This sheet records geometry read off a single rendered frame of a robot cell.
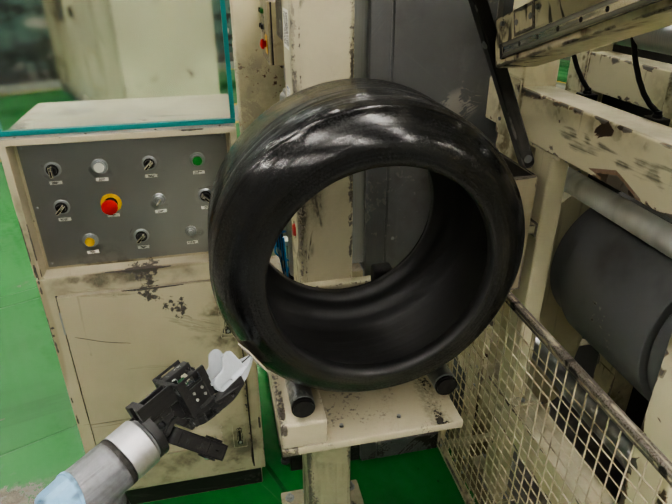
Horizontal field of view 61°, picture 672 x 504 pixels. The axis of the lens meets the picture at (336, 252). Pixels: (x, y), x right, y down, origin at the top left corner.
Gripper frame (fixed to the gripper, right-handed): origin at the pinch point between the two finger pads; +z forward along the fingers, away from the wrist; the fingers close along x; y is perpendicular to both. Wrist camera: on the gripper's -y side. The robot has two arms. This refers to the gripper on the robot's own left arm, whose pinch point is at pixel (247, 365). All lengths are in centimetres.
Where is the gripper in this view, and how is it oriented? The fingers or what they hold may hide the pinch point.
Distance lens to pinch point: 98.6
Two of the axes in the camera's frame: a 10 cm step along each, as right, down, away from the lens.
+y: -3.5, -8.7, -3.4
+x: -7.3, 0.3, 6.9
